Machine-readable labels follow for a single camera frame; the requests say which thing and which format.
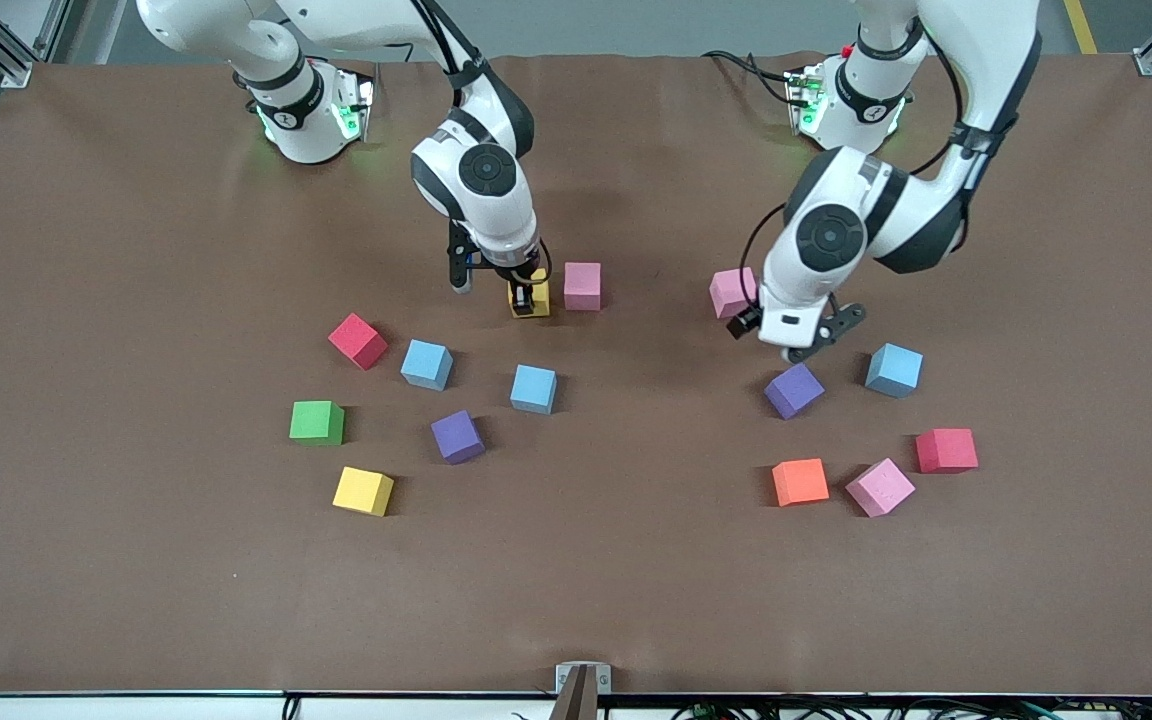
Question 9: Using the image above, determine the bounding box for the yellow foam cube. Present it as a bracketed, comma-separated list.
[332, 466, 396, 518]
[507, 267, 553, 320]

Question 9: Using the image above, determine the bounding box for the pink foam cube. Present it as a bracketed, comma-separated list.
[564, 262, 603, 312]
[709, 266, 762, 320]
[844, 457, 918, 519]

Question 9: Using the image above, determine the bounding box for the purple foam cube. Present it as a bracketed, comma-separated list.
[430, 409, 487, 466]
[764, 361, 827, 421]

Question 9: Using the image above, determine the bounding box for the blue foam cube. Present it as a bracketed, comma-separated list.
[400, 339, 455, 392]
[510, 364, 559, 416]
[864, 342, 925, 400]

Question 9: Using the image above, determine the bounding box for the orange foam cube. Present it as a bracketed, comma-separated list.
[772, 458, 831, 508]

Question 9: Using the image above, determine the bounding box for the red foam cube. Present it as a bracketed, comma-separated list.
[327, 312, 390, 372]
[914, 427, 980, 475]

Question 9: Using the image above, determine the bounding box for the grey connector plate green light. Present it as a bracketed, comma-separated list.
[334, 78, 375, 143]
[784, 66, 829, 134]

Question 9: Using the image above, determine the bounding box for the green foam cube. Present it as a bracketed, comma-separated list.
[289, 400, 346, 447]

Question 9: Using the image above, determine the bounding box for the brown table cover sheet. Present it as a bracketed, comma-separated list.
[0, 50, 1152, 697]

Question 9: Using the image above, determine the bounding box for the yellow floor tape strip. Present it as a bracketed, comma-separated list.
[1063, 0, 1100, 56]

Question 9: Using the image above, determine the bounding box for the black arm base cable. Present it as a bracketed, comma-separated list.
[316, 38, 393, 73]
[702, 48, 799, 107]

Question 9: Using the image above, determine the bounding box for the small grey metal bracket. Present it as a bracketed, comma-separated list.
[555, 661, 613, 695]

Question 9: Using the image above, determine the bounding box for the brown camera mount strip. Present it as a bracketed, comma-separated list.
[548, 665, 601, 720]

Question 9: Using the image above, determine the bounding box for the white table edge rail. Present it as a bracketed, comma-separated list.
[0, 693, 1152, 720]

